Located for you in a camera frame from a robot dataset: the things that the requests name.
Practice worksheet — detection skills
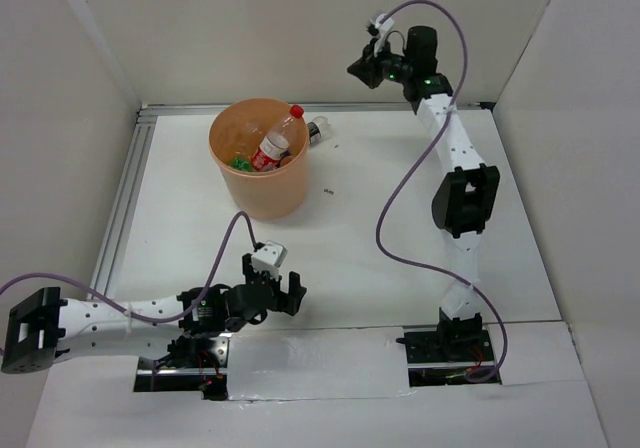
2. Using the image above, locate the orange plastic bin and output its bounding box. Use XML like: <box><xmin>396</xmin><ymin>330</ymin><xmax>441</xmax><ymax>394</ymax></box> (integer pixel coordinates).
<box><xmin>208</xmin><ymin>98</ymin><xmax>310</xmax><ymax>220</ymax></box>

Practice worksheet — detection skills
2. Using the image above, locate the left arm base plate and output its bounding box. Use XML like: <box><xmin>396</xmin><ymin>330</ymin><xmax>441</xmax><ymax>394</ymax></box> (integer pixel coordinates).
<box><xmin>133</xmin><ymin>334</ymin><xmax>230</xmax><ymax>401</ymax></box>

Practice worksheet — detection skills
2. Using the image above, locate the clear bottle red label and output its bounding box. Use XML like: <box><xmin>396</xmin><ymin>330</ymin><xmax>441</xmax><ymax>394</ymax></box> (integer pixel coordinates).
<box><xmin>250</xmin><ymin>105</ymin><xmax>304</xmax><ymax>172</ymax></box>

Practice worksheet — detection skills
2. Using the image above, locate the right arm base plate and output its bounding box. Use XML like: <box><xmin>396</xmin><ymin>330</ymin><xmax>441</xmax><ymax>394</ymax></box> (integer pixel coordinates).
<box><xmin>396</xmin><ymin>328</ymin><xmax>501</xmax><ymax>388</ymax></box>

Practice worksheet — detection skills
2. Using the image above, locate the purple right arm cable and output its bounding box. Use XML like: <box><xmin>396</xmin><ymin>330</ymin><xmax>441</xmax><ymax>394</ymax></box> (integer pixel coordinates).
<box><xmin>374</xmin><ymin>0</ymin><xmax>510</xmax><ymax>384</ymax></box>

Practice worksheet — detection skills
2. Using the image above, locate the aluminium frame rail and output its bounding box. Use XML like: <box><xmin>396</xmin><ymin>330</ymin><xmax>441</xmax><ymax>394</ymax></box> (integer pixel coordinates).
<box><xmin>90</xmin><ymin>109</ymin><xmax>157</xmax><ymax>296</ymax></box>
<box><xmin>139</xmin><ymin>101</ymin><xmax>496</xmax><ymax>117</ymax></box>

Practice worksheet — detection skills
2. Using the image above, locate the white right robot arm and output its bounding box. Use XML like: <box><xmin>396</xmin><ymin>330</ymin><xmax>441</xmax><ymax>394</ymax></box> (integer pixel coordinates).
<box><xmin>347</xmin><ymin>25</ymin><xmax>500</xmax><ymax>360</ymax></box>

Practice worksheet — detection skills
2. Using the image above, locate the aluminium frame rail left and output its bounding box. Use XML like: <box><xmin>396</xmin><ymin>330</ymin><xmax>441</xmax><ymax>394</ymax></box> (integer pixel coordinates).
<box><xmin>90</xmin><ymin>109</ymin><xmax>157</xmax><ymax>296</ymax></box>

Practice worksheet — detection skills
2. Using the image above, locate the aluminium frame rail back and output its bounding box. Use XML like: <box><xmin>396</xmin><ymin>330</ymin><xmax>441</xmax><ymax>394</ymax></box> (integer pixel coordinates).
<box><xmin>139</xmin><ymin>101</ymin><xmax>496</xmax><ymax>117</ymax></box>

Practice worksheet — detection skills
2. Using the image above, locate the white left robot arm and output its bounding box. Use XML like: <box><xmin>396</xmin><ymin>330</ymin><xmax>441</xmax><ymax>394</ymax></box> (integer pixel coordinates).
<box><xmin>1</xmin><ymin>254</ymin><xmax>307</xmax><ymax>374</ymax></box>

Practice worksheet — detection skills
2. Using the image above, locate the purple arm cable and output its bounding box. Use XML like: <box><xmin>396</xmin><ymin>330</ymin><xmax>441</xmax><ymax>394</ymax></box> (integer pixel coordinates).
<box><xmin>0</xmin><ymin>211</ymin><xmax>261</xmax><ymax>359</ymax></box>
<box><xmin>374</xmin><ymin>0</ymin><xmax>510</xmax><ymax>384</ymax></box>

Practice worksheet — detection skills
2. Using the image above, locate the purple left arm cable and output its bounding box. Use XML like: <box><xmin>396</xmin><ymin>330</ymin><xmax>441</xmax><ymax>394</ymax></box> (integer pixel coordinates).
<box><xmin>0</xmin><ymin>211</ymin><xmax>261</xmax><ymax>359</ymax></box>

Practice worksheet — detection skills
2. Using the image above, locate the small blue label bottle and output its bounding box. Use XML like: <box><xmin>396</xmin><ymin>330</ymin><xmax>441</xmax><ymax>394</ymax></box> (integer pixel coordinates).
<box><xmin>279</xmin><ymin>151</ymin><xmax>292</xmax><ymax>166</ymax></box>

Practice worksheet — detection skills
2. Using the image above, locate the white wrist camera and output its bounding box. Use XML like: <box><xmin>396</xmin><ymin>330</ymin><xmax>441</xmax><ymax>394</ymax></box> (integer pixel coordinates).
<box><xmin>251</xmin><ymin>240</ymin><xmax>288</xmax><ymax>279</ymax></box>
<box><xmin>367</xmin><ymin>13</ymin><xmax>394</xmax><ymax>55</ymax></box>

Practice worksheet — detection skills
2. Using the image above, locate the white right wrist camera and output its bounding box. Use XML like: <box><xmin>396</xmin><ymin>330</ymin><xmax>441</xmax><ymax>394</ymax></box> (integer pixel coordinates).
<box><xmin>367</xmin><ymin>13</ymin><xmax>394</xmax><ymax>55</ymax></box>

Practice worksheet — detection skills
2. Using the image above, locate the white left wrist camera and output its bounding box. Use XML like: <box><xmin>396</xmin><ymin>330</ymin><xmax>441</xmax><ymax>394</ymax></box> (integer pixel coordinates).
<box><xmin>251</xmin><ymin>240</ymin><xmax>288</xmax><ymax>279</ymax></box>

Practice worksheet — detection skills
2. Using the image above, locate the green plastic bottle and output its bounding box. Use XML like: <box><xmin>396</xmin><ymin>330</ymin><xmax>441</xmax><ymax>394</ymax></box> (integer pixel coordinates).
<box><xmin>229</xmin><ymin>156</ymin><xmax>254</xmax><ymax>172</ymax></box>

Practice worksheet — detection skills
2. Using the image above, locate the dark bottle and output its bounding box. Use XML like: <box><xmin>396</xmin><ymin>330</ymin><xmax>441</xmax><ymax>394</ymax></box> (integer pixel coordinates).
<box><xmin>307</xmin><ymin>116</ymin><xmax>334</xmax><ymax>147</ymax></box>

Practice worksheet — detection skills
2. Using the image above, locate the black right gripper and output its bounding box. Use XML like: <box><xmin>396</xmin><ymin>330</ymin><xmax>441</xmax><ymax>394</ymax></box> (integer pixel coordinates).
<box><xmin>346</xmin><ymin>36</ymin><xmax>412</xmax><ymax>90</ymax></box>

